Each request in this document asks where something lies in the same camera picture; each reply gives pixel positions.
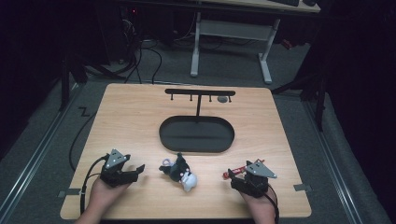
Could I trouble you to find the grey tape piece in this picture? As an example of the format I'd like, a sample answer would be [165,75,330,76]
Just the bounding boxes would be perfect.
[57,188,82,199]
[293,183,313,192]

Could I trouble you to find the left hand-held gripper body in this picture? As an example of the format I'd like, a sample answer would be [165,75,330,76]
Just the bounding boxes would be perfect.
[99,148,139,189]

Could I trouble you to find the white-legged desk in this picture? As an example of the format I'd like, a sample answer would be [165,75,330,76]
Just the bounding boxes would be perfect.
[189,0,321,86]

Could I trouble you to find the black keyboard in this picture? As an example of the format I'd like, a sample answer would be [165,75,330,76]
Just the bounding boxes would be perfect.
[269,0,301,7]

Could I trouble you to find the metal floor rail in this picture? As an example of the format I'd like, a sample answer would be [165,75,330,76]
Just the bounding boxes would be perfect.
[0,82,80,220]
[303,101,364,224]

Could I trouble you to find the black floor cable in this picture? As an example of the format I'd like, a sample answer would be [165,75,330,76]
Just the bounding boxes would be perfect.
[68,110,99,173]

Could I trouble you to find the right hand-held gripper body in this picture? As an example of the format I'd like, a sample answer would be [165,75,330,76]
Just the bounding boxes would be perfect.
[232,159,278,199]

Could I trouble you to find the person's left hand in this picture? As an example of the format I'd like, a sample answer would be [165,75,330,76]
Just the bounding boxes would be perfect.
[88,179,132,213]

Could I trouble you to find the black and white mug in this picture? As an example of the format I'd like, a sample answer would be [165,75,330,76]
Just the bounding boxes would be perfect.
[158,152,199,193]

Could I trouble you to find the bundle of black cables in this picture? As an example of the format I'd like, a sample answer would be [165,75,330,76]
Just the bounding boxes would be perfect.
[83,17,163,86]

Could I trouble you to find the hand-held gripper cable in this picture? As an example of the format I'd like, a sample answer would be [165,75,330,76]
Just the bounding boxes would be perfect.
[78,154,110,217]
[265,183,280,224]

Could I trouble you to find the person's right hand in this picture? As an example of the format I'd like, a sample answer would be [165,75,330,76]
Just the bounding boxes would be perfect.
[241,189,277,217]

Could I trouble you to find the black metal stand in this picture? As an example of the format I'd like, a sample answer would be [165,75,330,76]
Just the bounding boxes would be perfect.
[58,50,89,112]
[271,69,329,133]

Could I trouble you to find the left hand-held gripper cable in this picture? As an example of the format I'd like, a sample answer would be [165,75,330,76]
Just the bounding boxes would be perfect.
[78,154,110,217]

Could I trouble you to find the small red strap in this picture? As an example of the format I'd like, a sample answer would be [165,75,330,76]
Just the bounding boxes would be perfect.
[221,158,266,179]

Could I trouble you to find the right hand-held gripper cable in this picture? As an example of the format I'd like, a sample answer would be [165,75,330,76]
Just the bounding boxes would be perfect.
[265,183,280,224]

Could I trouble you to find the black hook rack with tray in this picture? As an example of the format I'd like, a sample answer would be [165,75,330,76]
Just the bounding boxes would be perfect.
[158,88,236,154]

